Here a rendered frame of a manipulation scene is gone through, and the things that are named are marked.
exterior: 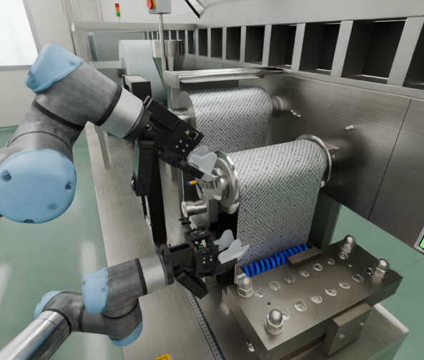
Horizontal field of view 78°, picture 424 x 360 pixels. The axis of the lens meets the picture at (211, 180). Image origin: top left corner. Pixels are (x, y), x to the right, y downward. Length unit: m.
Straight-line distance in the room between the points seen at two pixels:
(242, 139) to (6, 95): 5.62
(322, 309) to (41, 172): 0.58
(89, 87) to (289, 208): 0.50
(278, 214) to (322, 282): 0.19
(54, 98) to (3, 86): 5.71
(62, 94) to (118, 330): 0.46
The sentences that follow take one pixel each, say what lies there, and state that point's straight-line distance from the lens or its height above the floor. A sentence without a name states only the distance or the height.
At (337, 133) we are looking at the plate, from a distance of 0.77.
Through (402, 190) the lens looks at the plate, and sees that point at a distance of 0.70.
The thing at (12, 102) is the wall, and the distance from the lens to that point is 6.18.
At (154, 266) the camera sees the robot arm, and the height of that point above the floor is 1.14.
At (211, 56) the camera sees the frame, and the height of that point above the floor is 1.46.
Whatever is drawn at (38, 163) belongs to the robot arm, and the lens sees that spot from 0.31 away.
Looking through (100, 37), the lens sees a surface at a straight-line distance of 1.44.
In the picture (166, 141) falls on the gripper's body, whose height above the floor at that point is 1.38.
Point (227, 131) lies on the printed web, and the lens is 0.77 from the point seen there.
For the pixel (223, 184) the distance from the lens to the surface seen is 0.56.
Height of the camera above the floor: 1.55
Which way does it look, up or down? 29 degrees down
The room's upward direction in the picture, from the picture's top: straight up
